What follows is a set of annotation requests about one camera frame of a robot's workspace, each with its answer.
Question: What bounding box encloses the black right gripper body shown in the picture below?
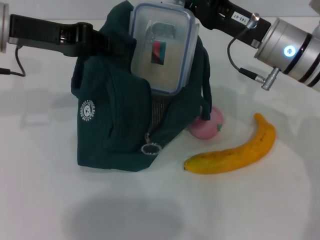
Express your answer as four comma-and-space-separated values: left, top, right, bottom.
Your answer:
183, 0, 273, 49

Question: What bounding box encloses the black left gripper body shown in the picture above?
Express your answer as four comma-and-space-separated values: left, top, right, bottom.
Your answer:
8, 14, 95, 58

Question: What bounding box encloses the clear plastic food container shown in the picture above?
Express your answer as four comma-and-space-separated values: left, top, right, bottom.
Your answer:
129, 2, 200, 96

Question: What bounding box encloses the dark teal insulated lunch bag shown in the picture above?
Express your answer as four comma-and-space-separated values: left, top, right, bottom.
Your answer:
70, 0, 213, 174

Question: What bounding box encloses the pink toy peach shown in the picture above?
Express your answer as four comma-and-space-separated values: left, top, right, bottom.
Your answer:
188, 106, 224, 140

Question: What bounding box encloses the yellow banana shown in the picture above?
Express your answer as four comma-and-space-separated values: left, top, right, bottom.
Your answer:
184, 112, 277, 175

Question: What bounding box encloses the left gripper cable with connector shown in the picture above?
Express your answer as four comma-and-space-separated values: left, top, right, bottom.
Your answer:
0, 45, 27, 78

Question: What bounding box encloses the gripper cable with connector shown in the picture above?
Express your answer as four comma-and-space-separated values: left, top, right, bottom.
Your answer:
0, 45, 27, 78
226, 23, 280, 91

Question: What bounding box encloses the right gripper cable with connector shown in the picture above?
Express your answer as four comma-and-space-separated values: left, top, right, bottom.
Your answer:
226, 23, 280, 91

